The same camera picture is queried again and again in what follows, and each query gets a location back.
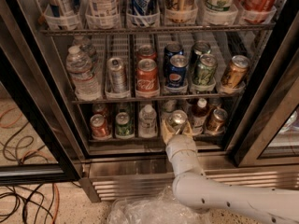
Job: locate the front red coca-cola can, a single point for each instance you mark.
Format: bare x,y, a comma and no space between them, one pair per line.
146,75

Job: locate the front blue pepsi can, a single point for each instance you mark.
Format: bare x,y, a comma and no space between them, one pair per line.
176,71

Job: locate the silver can bottom shelf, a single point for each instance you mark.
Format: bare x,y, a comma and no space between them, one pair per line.
176,121

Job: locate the left fridge door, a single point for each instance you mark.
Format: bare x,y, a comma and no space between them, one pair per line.
26,57

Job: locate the green 7up can bottom shelf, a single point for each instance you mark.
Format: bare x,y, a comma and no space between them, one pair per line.
124,128

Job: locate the blue pepsi bottle top shelf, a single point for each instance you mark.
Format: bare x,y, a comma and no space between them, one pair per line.
143,12

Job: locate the red coca-cola bottle top shelf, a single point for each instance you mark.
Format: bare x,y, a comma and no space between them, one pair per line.
256,11

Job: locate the clear plastic bag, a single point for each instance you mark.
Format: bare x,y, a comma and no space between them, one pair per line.
162,208

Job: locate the right fridge door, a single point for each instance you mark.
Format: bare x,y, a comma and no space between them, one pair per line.
270,139

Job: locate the small water bottle bottom shelf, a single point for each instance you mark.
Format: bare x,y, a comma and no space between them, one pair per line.
147,122

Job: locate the fridge door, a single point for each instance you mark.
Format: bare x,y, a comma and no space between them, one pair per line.
26,57
270,139

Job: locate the silver can middle shelf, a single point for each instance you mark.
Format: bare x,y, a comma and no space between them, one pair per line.
117,74

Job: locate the rear blue pepsi can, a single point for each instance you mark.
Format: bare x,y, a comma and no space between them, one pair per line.
171,49

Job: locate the brown can bottom shelf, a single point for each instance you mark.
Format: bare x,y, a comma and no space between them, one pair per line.
216,120

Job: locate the rear water bottle middle shelf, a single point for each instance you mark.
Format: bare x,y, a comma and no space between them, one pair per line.
87,46

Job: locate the front green can middle shelf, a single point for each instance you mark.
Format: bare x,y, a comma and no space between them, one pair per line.
205,69

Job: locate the front water bottle middle shelf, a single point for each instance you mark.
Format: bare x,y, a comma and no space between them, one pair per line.
83,74

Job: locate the leftmost bottle top shelf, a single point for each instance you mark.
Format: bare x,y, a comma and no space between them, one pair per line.
63,15

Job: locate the silver can shelf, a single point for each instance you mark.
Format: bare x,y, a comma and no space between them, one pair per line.
117,74
176,121

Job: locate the amber tea bottle bottom shelf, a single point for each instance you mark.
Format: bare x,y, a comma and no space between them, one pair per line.
199,114

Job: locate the red coca-cola can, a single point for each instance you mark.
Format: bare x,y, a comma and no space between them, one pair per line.
146,51
146,75

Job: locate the white label bottle top shelf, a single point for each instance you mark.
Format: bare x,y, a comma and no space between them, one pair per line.
104,14

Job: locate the red can bottom shelf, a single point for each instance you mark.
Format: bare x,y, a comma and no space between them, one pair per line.
99,126

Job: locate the steel fridge base grille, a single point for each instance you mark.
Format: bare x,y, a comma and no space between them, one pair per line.
144,176

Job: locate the blue pepsi can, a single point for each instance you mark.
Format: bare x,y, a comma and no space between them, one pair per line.
171,49
176,71

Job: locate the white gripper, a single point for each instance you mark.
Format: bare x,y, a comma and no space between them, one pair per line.
179,146

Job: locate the rear green can middle shelf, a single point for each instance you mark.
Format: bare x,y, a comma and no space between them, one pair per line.
199,47

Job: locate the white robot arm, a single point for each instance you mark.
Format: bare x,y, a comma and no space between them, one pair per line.
193,189

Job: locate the gold brown can middle shelf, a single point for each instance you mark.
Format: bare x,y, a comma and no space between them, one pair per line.
235,71

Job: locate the brown bottle top shelf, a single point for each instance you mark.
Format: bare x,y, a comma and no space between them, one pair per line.
177,10

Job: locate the rear red coca-cola can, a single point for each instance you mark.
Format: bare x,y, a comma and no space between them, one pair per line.
146,51

